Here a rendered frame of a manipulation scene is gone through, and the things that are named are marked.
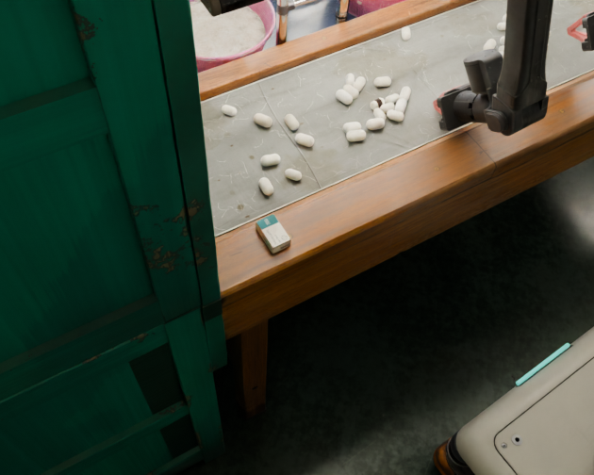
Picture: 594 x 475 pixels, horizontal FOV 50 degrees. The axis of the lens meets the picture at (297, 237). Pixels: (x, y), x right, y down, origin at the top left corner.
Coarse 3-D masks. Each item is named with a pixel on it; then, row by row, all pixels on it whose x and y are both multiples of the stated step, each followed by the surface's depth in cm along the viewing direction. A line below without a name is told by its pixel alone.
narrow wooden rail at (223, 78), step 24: (408, 0) 144; (432, 0) 144; (456, 0) 145; (360, 24) 138; (384, 24) 139; (408, 24) 142; (288, 48) 133; (312, 48) 133; (336, 48) 136; (216, 72) 128; (240, 72) 129; (264, 72) 130
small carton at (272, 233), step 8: (272, 216) 108; (256, 224) 107; (264, 224) 107; (272, 224) 107; (280, 224) 107; (264, 232) 106; (272, 232) 106; (280, 232) 106; (264, 240) 107; (272, 240) 105; (280, 240) 105; (288, 240) 105; (272, 248) 104; (280, 248) 106
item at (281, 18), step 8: (280, 0) 126; (288, 0) 127; (296, 0) 129; (304, 0) 129; (312, 0) 130; (344, 0) 135; (280, 8) 128; (288, 8) 128; (344, 8) 137; (280, 16) 129; (336, 16) 139; (344, 16) 138; (280, 24) 131; (336, 24) 140; (280, 32) 132; (280, 40) 134
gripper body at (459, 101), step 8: (464, 88) 120; (448, 96) 118; (456, 96) 119; (464, 96) 117; (472, 96) 115; (440, 104) 118; (448, 104) 119; (456, 104) 118; (464, 104) 116; (472, 104) 115; (448, 112) 119; (456, 112) 119; (464, 112) 117; (448, 120) 119; (456, 120) 120; (464, 120) 119; (472, 120) 116; (448, 128) 120
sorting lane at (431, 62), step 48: (480, 0) 149; (576, 0) 151; (384, 48) 138; (432, 48) 139; (480, 48) 140; (576, 48) 142; (240, 96) 128; (288, 96) 129; (384, 96) 130; (432, 96) 131; (240, 144) 122; (288, 144) 122; (336, 144) 123; (384, 144) 124; (240, 192) 116; (288, 192) 116
